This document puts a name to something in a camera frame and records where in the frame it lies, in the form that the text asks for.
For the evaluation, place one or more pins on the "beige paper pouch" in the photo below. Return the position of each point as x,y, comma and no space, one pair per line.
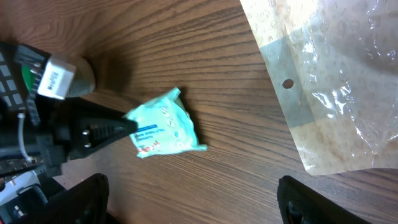
333,66

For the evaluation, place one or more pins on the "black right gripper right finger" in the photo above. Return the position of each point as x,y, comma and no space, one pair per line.
300,204

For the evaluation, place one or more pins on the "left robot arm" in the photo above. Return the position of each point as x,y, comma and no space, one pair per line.
26,186

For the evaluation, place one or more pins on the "green lid jar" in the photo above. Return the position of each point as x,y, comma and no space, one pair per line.
83,83

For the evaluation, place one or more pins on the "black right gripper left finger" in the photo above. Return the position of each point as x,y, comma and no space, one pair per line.
84,203

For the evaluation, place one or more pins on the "teal packet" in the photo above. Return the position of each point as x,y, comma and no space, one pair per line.
163,127

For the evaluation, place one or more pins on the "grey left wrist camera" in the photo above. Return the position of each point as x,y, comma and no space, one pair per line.
57,78

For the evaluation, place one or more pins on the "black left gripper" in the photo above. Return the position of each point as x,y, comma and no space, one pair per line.
24,131

